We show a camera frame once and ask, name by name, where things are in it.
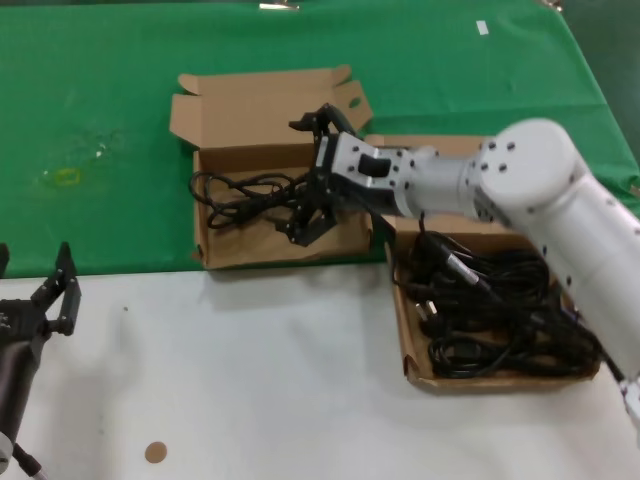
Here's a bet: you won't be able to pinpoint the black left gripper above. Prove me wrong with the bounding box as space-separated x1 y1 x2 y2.
0 242 84 351

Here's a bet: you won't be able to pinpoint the shallow cardboard box torn rim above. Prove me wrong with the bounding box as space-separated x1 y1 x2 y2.
167 63 374 271

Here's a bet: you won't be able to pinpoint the cardboard box round lid hole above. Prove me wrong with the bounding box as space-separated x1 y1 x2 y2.
363 133 602 396

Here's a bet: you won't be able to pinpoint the tangled black power cables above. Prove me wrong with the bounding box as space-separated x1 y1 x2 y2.
392 219 601 380

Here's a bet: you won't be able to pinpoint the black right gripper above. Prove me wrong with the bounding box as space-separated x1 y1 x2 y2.
274 102 401 249

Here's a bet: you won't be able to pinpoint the green table cloth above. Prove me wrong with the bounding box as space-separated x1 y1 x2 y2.
0 0 640 279

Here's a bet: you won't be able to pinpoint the black power cable with plug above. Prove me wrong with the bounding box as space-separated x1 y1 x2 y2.
188 169 321 232

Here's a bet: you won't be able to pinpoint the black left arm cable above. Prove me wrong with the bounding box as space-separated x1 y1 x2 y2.
8 442 47 480

